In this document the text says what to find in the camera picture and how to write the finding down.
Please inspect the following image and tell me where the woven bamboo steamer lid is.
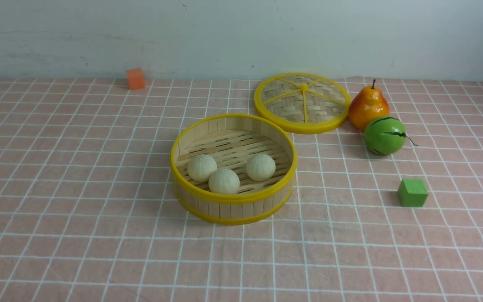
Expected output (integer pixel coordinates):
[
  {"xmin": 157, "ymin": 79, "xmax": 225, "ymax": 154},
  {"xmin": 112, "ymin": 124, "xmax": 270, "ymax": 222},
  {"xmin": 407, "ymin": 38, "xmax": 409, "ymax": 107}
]
[{"xmin": 254, "ymin": 72, "xmax": 351, "ymax": 134}]

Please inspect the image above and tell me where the orange yellow toy pear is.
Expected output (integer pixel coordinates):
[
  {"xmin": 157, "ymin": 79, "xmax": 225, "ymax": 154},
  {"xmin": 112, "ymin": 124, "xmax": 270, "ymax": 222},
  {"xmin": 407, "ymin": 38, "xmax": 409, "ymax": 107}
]
[{"xmin": 348, "ymin": 79, "xmax": 390, "ymax": 132}]

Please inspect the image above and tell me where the white bun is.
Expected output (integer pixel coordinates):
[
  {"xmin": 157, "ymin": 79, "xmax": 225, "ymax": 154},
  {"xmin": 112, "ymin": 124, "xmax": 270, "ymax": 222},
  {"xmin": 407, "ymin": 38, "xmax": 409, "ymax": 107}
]
[
  {"xmin": 245, "ymin": 153, "xmax": 276, "ymax": 182},
  {"xmin": 187, "ymin": 154, "xmax": 217, "ymax": 182},
  {"xmin": 208, "ymin": 168, "xmax": 240, "ymax": 195}
]

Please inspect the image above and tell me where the green cube block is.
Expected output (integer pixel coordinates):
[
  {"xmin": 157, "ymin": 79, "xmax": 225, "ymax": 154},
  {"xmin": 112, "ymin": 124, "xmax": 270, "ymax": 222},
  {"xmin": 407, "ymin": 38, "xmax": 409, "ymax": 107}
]
[{"xmin": 397, "ymin": 178, "xmax": 429, "ymax": 208}]

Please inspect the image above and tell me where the orange cube block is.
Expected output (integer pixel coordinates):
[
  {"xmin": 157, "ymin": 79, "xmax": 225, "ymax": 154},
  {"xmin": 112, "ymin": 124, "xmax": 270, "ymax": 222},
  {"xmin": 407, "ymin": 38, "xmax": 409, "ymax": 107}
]
[{"xmin": 126, "ymin": 68, "xmax": 146, "ymax": 91}]

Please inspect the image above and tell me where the green toy watermelon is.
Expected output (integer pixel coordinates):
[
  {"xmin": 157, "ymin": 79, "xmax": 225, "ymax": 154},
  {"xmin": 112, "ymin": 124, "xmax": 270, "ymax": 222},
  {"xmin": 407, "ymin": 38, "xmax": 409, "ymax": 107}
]
[{"xmin": 364, "ymin": 115, "xmax": 418, "ymax": 156}]

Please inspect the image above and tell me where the bamboo steamer tray yellow rim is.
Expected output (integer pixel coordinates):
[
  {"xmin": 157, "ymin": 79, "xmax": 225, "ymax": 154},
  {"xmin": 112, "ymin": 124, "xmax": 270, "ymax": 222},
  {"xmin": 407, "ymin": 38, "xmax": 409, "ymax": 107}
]
[{"xmin": 169, "ymin": 114, "xmax": 298, "ymax": 225}]

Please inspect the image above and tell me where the pink checkered tablecloth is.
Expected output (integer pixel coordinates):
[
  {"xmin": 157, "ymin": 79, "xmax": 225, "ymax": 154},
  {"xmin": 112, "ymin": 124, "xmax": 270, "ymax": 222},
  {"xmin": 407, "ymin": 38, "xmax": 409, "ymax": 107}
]
[{"xmin": 0, "ymin": 79, "xmax": 483, "ymax": 302}]

